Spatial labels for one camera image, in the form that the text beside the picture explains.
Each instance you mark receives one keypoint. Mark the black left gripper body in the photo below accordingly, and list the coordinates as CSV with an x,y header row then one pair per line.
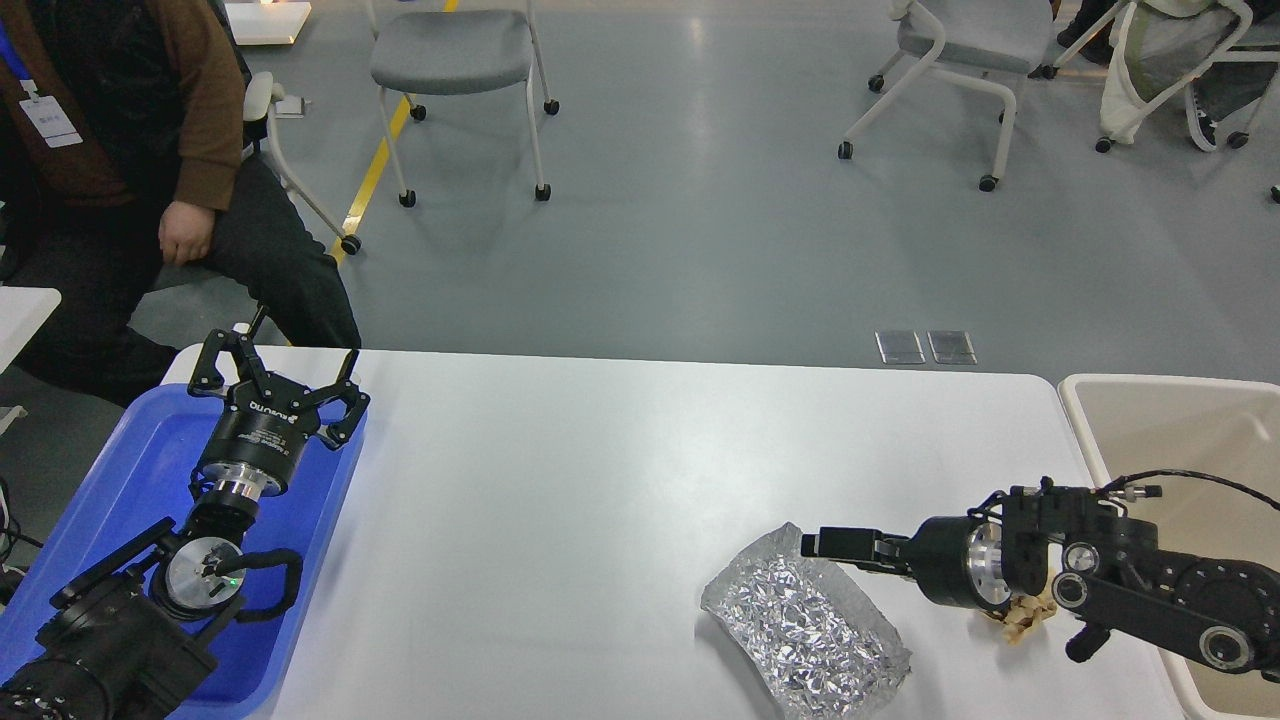
x,y
259,439

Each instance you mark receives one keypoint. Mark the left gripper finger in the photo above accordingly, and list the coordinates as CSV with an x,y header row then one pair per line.
x,y
343,389
207,381

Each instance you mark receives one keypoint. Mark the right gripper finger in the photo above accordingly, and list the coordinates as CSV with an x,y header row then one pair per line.
x,y
856,546

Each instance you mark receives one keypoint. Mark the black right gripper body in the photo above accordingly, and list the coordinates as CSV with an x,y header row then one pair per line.
x,y
954,561

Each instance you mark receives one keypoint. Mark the silver foil bag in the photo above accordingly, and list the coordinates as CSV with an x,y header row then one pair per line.
x,y
822,648

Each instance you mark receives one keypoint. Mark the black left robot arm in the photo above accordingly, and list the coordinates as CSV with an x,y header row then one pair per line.
x,y
131,636

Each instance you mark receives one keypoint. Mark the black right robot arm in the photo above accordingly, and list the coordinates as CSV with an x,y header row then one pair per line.
x,y
1097,561

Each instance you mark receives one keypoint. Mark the person's hand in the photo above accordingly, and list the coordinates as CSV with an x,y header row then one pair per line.
x,y
185,233

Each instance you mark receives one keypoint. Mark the crumpled brown paper ball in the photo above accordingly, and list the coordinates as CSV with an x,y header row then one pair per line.
x,y
1024,615

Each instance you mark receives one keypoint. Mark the white side table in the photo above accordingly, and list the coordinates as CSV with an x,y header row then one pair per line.
x,y
23,311

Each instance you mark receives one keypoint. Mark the left floor outlet plate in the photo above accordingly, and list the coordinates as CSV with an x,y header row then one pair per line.
x,y
900,347

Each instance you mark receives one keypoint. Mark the floor outlet plate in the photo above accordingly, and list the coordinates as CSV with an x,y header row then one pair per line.
x,y
952,348
900,347

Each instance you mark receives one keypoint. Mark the right floor outlet plate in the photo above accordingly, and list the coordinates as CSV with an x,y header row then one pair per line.
x,y
952,348

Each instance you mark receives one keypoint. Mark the beige plastic bin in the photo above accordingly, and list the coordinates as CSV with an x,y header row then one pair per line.
x,y
1217,440

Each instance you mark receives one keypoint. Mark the seated person in brown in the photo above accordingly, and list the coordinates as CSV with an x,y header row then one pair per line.
x,y
112,110

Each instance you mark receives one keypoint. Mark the white box on floor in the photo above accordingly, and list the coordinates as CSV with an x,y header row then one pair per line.
x,y
267,23

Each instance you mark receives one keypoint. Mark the grey chair centre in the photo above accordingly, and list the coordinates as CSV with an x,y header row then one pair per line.
x,y
459,53

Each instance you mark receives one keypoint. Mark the grey chair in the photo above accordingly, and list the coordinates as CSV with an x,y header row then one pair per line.
x,y
986,46
459,53

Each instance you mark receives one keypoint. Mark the grey chair right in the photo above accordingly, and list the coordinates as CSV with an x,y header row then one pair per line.
x,y
986,46

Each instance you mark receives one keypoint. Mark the white chair far right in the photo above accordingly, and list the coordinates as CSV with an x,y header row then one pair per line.
x,y
1221,56

